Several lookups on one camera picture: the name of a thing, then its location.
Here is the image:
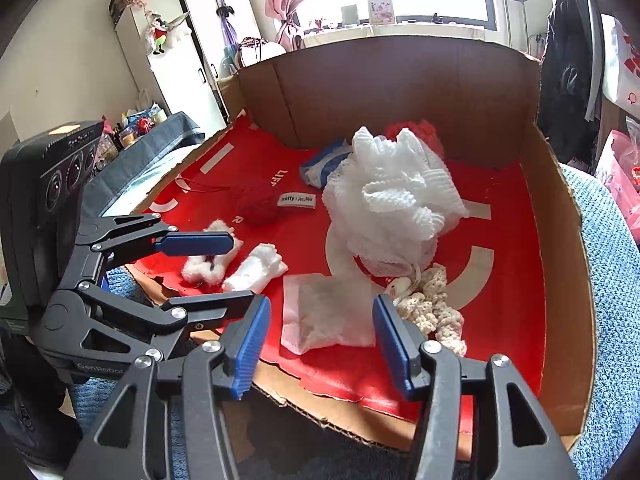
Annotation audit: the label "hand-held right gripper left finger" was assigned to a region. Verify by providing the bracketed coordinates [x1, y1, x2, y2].
[64, 295, 272, 480]

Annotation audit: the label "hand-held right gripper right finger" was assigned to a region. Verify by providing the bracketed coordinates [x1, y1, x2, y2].
[372, 294, 578, 480]

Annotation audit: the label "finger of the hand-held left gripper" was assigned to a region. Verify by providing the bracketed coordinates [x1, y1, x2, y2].
[47, 285, 268, 361]
[70, 212, 237, 286]

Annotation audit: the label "white fluffy pompom red marks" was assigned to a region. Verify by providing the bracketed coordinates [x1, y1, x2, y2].
[180, 220, 243, 283]

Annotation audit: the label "cream crochet scrunchie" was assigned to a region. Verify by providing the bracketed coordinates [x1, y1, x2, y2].
[395, 262, 468, 356]

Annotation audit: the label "white fluffy roll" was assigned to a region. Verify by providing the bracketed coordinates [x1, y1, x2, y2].
[221, 243, 289, 293]

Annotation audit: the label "red yarn ball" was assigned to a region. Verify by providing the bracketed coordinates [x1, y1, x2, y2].
[177, 176, 318, 227]

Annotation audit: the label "white translucent packet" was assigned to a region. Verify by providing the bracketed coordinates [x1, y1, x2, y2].
[280, 273, 376, 356]

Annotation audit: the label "cardboard box with red lining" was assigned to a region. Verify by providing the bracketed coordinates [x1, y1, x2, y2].
[127, 35, 598, 461]

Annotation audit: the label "white mesh bath loofah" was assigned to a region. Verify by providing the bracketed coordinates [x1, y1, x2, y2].
[322, 127, 471, 281]

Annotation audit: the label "light teal bed sheet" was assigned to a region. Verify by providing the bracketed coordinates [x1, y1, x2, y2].
[100, 152, 186, 216]

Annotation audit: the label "desk with dark cloth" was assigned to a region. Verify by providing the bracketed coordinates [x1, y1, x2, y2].
[82, 112, 206, 211]

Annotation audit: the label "group of bottles and jars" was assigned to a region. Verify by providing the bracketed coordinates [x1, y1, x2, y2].
[97, 102, 168, 161]

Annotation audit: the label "blue and white cloth item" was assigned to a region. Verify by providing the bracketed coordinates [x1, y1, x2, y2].
[299, 137, 356, 186]

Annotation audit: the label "white wardrobe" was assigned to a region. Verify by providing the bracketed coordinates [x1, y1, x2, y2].
[114, 0, 263, 131]

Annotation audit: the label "white chair with bags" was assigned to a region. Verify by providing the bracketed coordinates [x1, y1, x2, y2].
[235, 37, 288, 68]

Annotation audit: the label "hanging plush toy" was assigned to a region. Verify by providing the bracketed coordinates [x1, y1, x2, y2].
[144, 10, 193, 56]

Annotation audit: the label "purple hanging scarf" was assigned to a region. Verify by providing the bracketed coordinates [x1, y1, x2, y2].
[215, 2, 241, 61]

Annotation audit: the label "red mesh pouch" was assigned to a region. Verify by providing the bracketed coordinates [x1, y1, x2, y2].
[385, 120, 446, 161]

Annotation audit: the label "pink plastic bag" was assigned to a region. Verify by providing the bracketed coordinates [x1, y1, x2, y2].
[595, 129, 640, 241]

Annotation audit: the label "printed card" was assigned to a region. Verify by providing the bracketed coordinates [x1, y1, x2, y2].
[367, 0, 393, 25]

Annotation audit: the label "dark hanging clothes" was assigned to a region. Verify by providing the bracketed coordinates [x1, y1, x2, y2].
[537, 0, 603, 163]

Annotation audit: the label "metal crutch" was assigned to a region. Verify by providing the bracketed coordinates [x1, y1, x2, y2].
[500, 0, 531, 56]

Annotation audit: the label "white paper bag red print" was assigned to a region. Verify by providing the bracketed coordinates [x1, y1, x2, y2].
[600, 12, 640, 111]

